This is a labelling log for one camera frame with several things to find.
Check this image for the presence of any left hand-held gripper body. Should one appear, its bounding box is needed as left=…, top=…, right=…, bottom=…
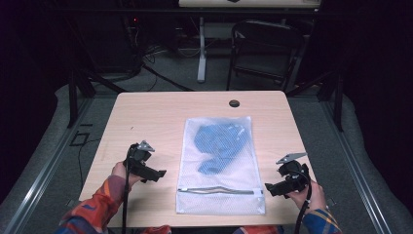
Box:
left=123, top=139, right=164, bottom=183

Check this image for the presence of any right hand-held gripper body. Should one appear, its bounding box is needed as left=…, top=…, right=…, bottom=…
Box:
left=272, top=151, right=312, bottom=198

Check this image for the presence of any white mesh laundry bag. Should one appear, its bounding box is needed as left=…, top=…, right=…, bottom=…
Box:
left=175, top=115, right=267, bottom=216

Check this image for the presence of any person's left hand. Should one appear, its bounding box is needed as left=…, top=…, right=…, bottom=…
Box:
left=111, top=161, right=144, bottom=188

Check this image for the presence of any person's right hand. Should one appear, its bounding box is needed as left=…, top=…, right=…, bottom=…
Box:
left=286, top=179, right=328, bottom=215

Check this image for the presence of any blue cloth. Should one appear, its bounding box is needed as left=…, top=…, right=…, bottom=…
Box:
left=193, top=123, right=248, bottom=176

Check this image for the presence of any black metal stand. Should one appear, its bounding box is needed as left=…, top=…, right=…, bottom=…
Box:
left=284, top=68, right=345, bottom=133
left=65, top=66, right=129, bottom=129

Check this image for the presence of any white desk leg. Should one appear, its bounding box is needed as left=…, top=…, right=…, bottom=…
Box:
left=197, top=17, right=207, bottom=84

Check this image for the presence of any black folding chair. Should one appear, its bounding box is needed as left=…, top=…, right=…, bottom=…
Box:
left=225, top=19, right=307, bottom=94

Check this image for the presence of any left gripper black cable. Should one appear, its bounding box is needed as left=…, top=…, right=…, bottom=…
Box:
left=121, top=144, right=134, bottom=234

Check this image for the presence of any thin black floor cable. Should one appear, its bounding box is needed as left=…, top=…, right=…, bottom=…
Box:
left=77, top=137, right=102, bottom=193

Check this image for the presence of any aluminium floor rail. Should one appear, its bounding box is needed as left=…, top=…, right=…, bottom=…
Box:
left=319, top=98, right=393, bottom=234
left=0, top=97, right=95, bottom=234

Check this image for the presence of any thick black floor cable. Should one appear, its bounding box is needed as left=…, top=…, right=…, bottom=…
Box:
left=141, top=62, right=195, bottom=93

